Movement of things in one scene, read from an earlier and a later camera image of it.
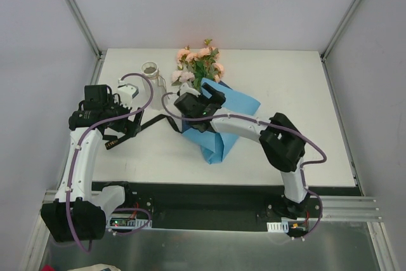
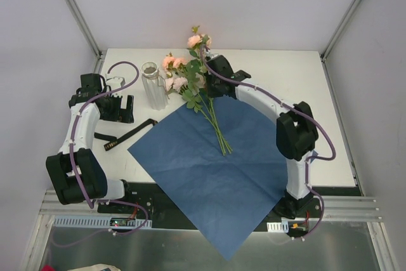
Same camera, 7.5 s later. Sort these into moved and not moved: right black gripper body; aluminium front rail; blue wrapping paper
Moved: right black gripper body; blue wrapping paper
Not moved: aluminium front rail
